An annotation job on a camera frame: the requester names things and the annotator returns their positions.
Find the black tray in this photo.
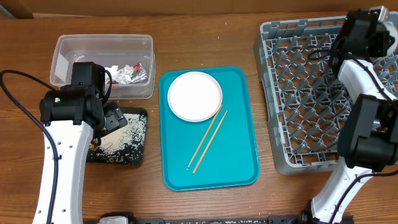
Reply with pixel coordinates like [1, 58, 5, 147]
[86, 106, 149, 166]

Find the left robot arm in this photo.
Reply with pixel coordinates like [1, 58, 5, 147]
[34, 62, 127, 223]

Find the large white plate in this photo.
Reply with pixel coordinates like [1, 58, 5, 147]
[167, 71, 223, 123]

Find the red silver foil wrapper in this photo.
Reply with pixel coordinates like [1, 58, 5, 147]
[121, 63, 149, 84]

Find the clear plastic bin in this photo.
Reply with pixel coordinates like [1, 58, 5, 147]
[50, 34, 155, 100]

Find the spilled rice pile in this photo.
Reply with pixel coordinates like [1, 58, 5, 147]
[99, 113, 147, 162]

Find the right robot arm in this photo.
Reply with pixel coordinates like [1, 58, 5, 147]
[297, 6, 397, 223]

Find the grey bowl with rice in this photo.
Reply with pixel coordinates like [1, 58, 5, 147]
[384, 22, 397, 56]

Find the black rail at table edge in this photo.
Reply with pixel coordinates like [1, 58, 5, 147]
[93, 212, 312, 224]

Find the white tissue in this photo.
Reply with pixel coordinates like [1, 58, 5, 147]
[105, 65, 126, 84]

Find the grey dishwasher rack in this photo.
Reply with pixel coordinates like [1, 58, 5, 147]
[253, 11, 398, 175]

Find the teal plastic tray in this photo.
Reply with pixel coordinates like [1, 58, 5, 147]
[159, 66, 259, 191]

